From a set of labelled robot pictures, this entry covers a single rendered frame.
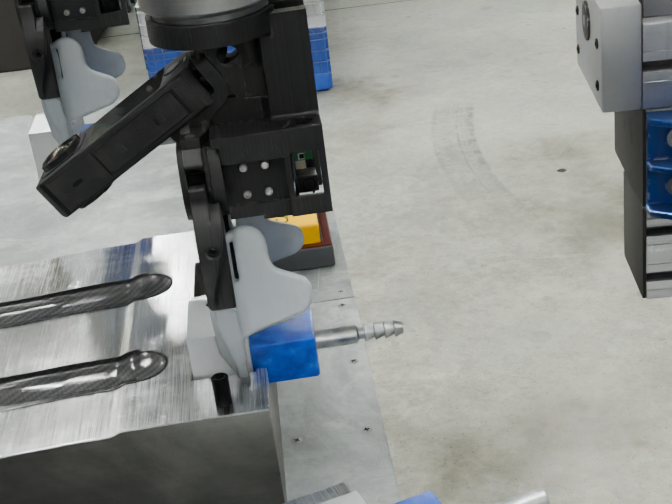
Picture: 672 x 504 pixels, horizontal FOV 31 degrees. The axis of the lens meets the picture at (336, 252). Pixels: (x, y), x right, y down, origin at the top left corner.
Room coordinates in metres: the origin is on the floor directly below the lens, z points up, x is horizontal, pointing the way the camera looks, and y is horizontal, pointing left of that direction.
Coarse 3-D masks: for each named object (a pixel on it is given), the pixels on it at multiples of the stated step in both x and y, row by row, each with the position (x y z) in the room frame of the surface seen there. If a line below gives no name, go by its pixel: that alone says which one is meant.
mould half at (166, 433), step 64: (64, 256) 0.82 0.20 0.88; (128, 256) 0.80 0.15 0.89; (192, 256) 0.78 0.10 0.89; (64, 320) 0.72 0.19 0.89; (128, 320) 0.70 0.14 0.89; (128, 384) 0.62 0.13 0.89; (192, 384) 0.61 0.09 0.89; (256, 384) 0.60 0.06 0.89; (0, 448) 0.58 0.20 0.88; (64, 448) 0.57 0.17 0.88; (128, 448) 0.57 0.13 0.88; (192, 448) 0.57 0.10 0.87; (256, 448) 0.57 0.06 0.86
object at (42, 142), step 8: (40, 120) 0.93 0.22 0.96; (80, 120) 0.94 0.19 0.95; (32, 128) 0.91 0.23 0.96; (40, 128) 0.91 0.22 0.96; (48, 128) 0.91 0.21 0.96; (72, 128) 0.90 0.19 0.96; (80, 128) 0.93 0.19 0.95; (32, 136) 0.90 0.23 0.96; (40, 136) 0.90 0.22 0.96; (48, 136) 0.90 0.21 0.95; (32, 144) 0.90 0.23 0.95; (40, 144) 0.90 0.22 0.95; (48, 144) 0.90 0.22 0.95; (56, 144) 0.90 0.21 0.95; (160, 144) 0.92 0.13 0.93; (40, 152) 0.90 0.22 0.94; (48, 152) 0.90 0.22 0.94; (40, 160) 0.90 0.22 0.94; (40, 168) 0.90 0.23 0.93; (40, 176) 0.90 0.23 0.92
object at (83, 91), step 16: (64, 48) 0.90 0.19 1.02; (80, 48) 0.90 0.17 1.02; (64, 64) 0.89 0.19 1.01; (80, 64) 0.89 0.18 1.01; (64, 80) 0.89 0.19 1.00; (80, 80) 0.89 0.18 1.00; (96, 80) 0.89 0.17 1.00; (112, 80) 0.89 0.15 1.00; (64, 96) 0.89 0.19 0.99; (80, 96) 0.89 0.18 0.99; (96, 96) 0.89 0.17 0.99; (112, 96) 0.89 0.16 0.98; (48, 112) 0.88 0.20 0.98; (64, 112) 0.88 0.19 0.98; (80, 112) 0.89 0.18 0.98; (64, 128) 0.88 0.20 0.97
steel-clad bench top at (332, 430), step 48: (0, 144) 1.35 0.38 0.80; (0, 192) 1.19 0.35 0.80; (144, 192) 1.14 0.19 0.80; (0, 240) 1.06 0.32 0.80; (48, 240) 1.05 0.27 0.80; (96, 240) 1.04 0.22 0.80; (336, 240) 0.97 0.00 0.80; (336, 288) 0.88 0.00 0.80; (288, 384) 0.74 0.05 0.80; (336, 384) 0.73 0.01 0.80; (288, 432) 0.68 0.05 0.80; (336, 432) 0.67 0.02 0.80; (384, 432) 0.66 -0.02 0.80; (288, 480) 0.62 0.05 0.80; (336, 480) 0.62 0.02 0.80; (384, 480) 0.61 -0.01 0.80
